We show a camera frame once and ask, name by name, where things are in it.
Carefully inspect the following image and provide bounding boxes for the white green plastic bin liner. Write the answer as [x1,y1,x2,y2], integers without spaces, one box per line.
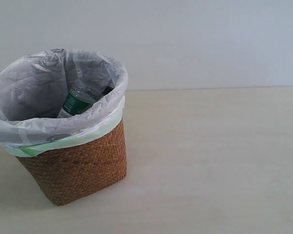
[0,49,128,157]

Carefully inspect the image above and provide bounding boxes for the green label clear plastic bottle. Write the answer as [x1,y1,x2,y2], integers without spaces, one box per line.
[57,79,108,118]

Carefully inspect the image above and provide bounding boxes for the brown woven wicker basket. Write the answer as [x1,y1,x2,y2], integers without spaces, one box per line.
[17,122,127,206]

